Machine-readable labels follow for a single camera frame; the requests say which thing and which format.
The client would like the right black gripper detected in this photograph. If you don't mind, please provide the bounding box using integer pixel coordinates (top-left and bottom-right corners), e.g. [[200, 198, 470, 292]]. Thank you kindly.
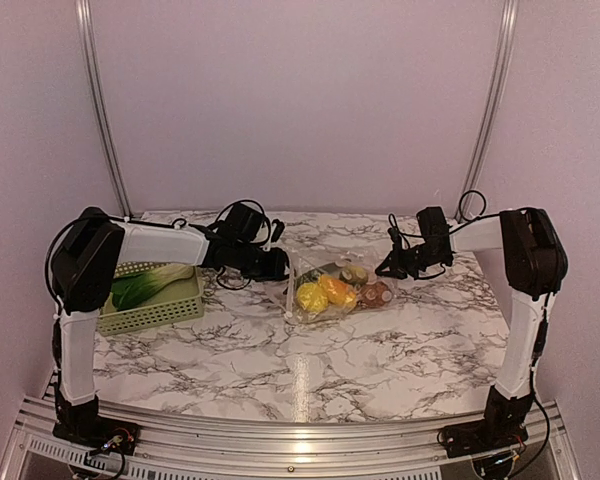
[[375, 242, 450, 280]]

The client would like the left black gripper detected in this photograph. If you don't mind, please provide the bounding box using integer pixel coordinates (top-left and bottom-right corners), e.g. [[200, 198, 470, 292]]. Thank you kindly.
[[232, 241, 297, 282]]

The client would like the clear zip top bag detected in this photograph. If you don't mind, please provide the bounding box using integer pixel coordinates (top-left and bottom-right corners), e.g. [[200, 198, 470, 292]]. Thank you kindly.
[[267, 250, 396, 324]]

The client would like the green plastic basket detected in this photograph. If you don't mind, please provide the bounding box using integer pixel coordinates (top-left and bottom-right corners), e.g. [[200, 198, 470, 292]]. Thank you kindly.
[[97, 262, 204, 336]]

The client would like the fake bok choy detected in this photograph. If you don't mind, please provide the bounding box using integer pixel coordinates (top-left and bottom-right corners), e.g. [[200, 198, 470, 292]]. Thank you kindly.
[[111, 263, 195, 311]]

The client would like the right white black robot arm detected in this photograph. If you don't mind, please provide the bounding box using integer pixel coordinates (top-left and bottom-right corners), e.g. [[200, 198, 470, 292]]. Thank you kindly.
[[375, 207, 568, 448]]

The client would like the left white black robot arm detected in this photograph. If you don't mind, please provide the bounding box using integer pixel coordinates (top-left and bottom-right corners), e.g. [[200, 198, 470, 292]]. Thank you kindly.
[[45, 200, 289, 445]]

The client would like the fake green yellow pear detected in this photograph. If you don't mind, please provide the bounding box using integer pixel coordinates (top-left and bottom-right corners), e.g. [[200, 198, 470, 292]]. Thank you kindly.
[[339, 265, 369, 286]]

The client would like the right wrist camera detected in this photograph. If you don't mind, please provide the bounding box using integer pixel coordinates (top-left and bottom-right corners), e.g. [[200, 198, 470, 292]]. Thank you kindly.
[[388, 213, 411, 255]]

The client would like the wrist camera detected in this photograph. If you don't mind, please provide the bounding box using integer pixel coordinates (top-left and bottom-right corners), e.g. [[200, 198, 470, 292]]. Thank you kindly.
[[263, 219, 285, 251], [388, 213, 411, 255]]

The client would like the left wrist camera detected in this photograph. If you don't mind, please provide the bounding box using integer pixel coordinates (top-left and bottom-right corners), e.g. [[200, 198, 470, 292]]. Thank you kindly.
[[263, 219, 285, 251]]

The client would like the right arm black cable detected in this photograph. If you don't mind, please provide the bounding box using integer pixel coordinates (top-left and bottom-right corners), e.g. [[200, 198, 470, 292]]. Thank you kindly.
[[399, 189, 554, 441]]

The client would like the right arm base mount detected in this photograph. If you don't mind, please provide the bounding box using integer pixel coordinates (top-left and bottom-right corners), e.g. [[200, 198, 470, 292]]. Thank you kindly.
[[437, 420, 528, 458]]

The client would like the front aluminium rail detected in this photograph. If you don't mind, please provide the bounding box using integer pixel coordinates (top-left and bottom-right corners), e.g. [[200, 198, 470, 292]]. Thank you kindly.
[[0, 394, 581, 480]]

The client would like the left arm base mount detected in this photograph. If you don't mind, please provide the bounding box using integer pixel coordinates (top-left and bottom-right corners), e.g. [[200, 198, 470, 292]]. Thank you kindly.
[[53, 417, 140, 456]]

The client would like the right aluminium frame post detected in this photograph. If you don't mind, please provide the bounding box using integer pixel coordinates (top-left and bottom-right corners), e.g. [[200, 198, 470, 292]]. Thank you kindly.
[[455, 0, 519, 220]]

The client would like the aluminium frame post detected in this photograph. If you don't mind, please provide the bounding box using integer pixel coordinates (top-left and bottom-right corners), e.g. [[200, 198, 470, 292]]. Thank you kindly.
[[75, 0, 133, 217], [455, 0, 519, 220]]

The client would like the left aluminium frame post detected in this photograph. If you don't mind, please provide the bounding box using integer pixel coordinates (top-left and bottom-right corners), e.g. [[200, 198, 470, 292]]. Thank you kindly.
[[75, 0, 133, 217]]

